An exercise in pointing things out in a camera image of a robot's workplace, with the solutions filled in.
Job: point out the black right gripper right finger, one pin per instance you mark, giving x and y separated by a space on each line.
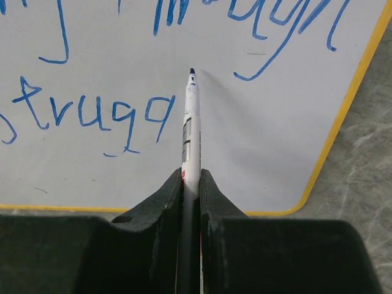
243 254

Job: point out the yellow framed whiteboard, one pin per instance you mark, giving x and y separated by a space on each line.
92 96

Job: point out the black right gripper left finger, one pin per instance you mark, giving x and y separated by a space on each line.
136 252

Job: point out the white whiteboard marker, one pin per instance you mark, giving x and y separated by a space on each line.
188 273

